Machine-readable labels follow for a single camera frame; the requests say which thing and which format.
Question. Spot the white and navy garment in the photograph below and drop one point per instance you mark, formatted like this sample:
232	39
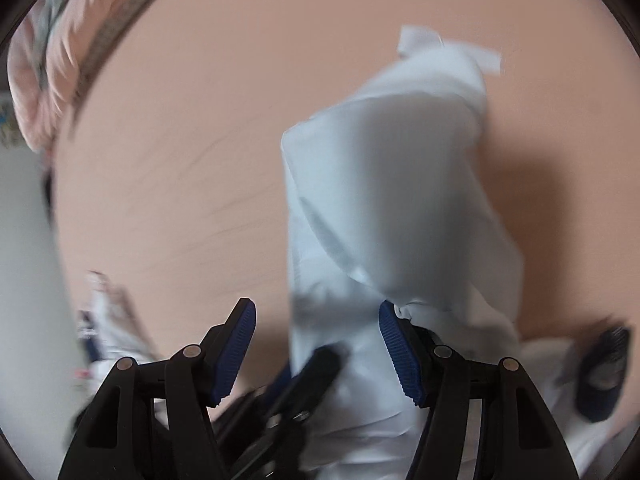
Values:
105	330

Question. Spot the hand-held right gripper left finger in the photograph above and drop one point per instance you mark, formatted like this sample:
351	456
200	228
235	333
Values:
232	355

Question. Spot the pink bed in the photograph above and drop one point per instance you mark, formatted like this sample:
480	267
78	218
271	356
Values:
225	85

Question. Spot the pink floral quilt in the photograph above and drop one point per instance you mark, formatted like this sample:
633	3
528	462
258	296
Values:
50	75

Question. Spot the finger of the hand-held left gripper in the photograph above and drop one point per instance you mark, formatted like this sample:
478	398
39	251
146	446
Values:
317	375

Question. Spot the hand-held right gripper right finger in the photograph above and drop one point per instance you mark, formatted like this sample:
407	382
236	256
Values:
400	355

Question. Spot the light blue shirt navy collar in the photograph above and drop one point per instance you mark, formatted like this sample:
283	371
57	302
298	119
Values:
390	185

